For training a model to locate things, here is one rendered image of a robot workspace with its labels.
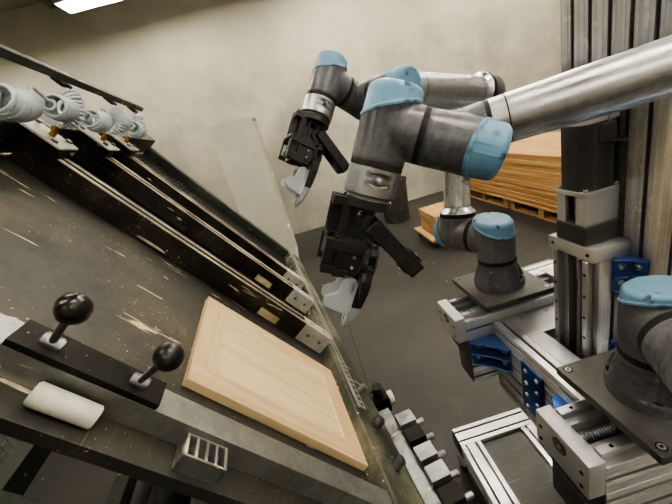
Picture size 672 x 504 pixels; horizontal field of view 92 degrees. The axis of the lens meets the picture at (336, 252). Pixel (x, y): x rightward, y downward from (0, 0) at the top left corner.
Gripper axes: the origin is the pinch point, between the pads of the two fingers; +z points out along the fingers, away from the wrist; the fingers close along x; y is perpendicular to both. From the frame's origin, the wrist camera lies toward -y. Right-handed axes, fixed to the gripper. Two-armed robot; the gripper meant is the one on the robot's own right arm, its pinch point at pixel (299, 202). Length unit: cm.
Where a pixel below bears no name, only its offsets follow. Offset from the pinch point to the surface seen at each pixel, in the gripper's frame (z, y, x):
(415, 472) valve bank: 60, -49, 12
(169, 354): 27.3, 21.2, 31.1
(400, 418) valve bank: 53, -52, -2
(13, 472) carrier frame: 121, 52, -77
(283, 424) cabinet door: 47.0, -5.8, 13.1
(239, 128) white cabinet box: -113, -20, -373
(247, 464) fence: 47, 4, 25
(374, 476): 56, -30, 18
